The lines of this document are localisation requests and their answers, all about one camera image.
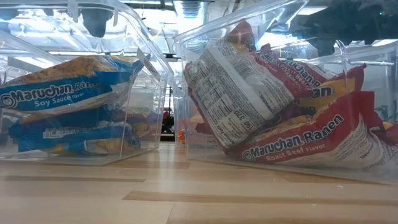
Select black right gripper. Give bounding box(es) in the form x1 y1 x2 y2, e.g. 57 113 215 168
306 0 371 57

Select orange Maruchan ramen pack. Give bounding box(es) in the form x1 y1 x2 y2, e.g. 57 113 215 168
178 113 203 147

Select silver ceiling ventilation duct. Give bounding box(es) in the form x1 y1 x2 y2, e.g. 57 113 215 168
180 0 203 19

